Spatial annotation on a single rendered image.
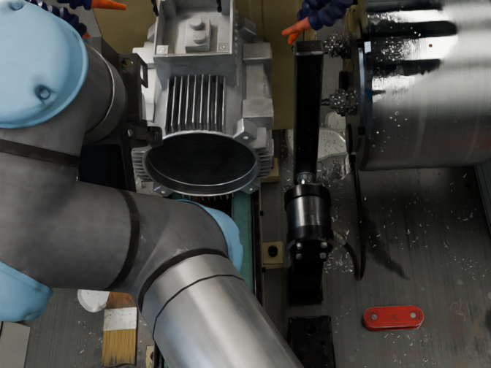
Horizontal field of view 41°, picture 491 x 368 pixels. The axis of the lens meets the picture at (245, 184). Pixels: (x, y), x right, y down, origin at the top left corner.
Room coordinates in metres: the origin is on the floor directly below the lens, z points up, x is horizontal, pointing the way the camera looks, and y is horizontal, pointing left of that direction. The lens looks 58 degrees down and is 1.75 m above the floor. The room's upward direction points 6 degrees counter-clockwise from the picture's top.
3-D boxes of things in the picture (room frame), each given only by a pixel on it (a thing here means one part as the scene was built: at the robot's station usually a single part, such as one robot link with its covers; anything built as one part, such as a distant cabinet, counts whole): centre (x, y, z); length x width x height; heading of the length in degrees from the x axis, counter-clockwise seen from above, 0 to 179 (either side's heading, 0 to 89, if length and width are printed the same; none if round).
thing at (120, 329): (0.40, 0.21, 0.80); 0.21 x 0.05 x 0.01; 178
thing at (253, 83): (0.59, 0.05, 1.01); 0.20 x 0.19 x 0.19; 175
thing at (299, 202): (0.57, -0.12, 0.92); 0.45 x 0.13 x 0.24; 176
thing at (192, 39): (0.63, 0.04, 1.11); 0.12 x 0.11 x 0.07; 175
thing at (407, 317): (0.33, -0.19, 0.81); 0.09 x 0.03 x 0.02; 86
